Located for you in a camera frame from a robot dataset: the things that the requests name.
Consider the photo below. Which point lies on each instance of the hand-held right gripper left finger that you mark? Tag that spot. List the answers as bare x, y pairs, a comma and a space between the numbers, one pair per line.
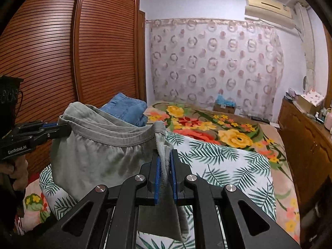
156, 179

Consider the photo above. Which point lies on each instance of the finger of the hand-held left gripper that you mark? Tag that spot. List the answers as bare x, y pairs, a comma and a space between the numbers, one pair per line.
61, 131
49, 125

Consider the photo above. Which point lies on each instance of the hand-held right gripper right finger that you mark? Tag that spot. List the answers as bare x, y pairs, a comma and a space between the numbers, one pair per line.
173, 179

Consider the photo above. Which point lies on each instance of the grey pants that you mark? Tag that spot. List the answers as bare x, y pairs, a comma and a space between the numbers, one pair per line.
103, 155

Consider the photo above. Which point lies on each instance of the person's left hand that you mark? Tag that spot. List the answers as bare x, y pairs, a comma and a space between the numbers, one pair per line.
19, 171

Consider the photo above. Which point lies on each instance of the leaf print bed sheet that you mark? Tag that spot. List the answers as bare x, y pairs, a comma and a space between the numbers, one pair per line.
228, 166

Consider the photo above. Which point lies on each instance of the folded blue jeans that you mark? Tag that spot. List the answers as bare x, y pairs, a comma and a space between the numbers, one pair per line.
127, 110

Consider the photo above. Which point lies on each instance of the floral blanket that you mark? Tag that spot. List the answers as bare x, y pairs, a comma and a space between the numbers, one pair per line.
233, 132

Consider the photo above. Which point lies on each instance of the wooden slatted wardrobe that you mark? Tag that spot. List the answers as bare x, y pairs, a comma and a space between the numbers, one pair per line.
64, 44

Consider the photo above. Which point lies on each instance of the cardboard box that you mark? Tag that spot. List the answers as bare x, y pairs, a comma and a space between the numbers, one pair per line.
220, 108

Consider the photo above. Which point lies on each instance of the circle print curtain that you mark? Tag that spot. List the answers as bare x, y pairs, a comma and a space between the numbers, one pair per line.
215, 62

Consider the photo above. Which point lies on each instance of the wooden cabinet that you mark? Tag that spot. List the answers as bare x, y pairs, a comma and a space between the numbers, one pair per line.
306, 147

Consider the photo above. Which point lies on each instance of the floral print box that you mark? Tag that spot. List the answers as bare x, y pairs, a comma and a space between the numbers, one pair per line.
311, 99

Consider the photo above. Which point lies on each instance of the pink container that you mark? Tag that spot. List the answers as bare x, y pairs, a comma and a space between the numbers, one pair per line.
329, 124

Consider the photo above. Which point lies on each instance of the beige air conditioner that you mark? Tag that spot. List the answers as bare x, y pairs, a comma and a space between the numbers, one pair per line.
269, 10

